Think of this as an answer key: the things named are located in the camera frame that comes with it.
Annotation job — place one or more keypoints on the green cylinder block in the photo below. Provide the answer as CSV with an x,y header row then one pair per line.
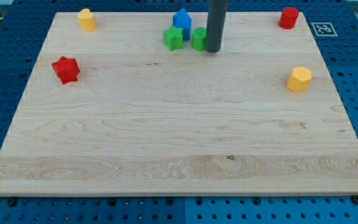
x,y
199,38

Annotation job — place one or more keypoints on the red cylinder block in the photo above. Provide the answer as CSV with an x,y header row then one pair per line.
x,y
288,18

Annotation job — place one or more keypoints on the black bolt front left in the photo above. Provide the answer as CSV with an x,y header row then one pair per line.
x,y
11,201

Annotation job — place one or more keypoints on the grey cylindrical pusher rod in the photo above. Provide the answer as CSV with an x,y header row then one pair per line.
x,y
215,24

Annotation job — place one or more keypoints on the yellow heart block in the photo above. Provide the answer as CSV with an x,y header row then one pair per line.
x,y
86,20

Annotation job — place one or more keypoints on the black bolt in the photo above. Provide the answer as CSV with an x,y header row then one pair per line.
x,y
354,199
11,201

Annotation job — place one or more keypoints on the red star block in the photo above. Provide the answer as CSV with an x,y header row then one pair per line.
x,y
66,69

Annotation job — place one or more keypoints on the white fiducial marker tag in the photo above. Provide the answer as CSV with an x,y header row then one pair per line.
x,y
324,29

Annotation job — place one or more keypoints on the blue pentagon block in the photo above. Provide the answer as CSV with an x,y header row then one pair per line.
x,y
182,19

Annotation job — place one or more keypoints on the green star block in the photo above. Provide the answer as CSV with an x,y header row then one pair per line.
x,y
173,38

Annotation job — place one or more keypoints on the black bolt front right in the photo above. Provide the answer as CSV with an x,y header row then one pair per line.
x,y
354,199

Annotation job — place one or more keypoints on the wooden board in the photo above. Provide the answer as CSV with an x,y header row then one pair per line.
x,y
143,120

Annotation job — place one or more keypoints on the yellow hexagon block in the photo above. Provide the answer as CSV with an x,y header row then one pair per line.
x,y
299,79

